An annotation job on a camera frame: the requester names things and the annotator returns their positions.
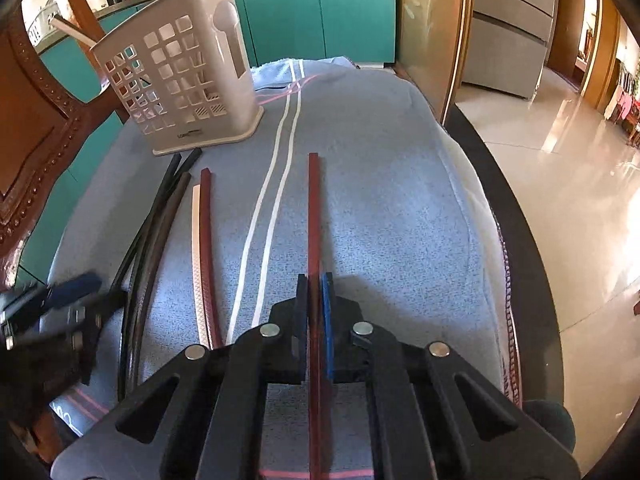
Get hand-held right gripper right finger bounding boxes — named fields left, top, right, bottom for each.
left=321, top=272, right=581, bottom=480

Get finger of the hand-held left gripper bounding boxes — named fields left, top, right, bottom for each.
left=47, top=290, right=128, bottom=386
left=40, top=272, right=103, bottom=313

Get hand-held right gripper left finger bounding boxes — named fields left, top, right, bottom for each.
left=50, top=274, right=311, bottom=480

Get dark brown chopstick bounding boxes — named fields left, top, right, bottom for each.
left=129, top=171, right=193, bottom=391

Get red-brown chopstick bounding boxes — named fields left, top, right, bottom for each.
left=306, top=152, right=333, bottom=480
left=199, top=169, right=224, bottom=350

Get beige plastic utensil basket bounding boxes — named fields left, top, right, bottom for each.
left=89, top=0, right=265, bottom=157

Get blue striped cloth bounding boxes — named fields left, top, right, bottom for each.
left=47, top=55, right=506, bottom=480

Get carved brown wooden chair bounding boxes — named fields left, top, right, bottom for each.
left=0, top=0, right=132, bottom=291

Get white cloth with red edge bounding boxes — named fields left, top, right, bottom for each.
left=390, top=67, right=523, bottom=406

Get wood-framed glass sliding door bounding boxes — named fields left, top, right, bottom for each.
left=395, top=0, right=476, bottom=124

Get grey refrigerator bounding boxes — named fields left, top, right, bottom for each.
left=460, top=0, right=558, bottom=100

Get wooden chairs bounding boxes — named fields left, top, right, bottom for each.
left=602, top=57, right=640, bottom=149

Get brown wooden door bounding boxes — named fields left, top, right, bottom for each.
left=545, top=0, right=601, bottom=86

